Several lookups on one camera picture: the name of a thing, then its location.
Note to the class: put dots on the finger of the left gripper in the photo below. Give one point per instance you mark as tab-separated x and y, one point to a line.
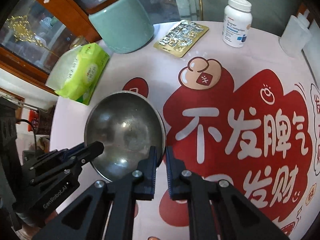
65	153
55	162

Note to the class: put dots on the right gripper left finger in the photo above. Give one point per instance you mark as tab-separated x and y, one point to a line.
106	210

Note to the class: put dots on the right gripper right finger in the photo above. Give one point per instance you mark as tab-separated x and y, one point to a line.
216	210

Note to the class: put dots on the small steel bowl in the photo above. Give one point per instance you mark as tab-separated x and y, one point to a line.
128	126

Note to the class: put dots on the green tissue pack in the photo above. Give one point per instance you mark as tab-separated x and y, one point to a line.
77	72

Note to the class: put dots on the pink printed tablecloth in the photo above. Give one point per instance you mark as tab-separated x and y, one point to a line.
248	115

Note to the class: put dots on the wooden glass sliding door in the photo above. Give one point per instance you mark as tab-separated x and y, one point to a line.
34	33

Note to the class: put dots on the teal ceramic jar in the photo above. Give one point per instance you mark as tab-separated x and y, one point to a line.
124	25

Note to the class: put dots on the gold pill blister pack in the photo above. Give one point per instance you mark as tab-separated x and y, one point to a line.
181	37

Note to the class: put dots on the white storage cabinet box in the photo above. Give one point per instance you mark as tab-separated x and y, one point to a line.
312	51

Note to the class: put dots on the clear squeeze bottle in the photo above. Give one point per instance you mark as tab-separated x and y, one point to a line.
296	35

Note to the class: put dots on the white supplement bottle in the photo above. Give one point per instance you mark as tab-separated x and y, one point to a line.
237	22

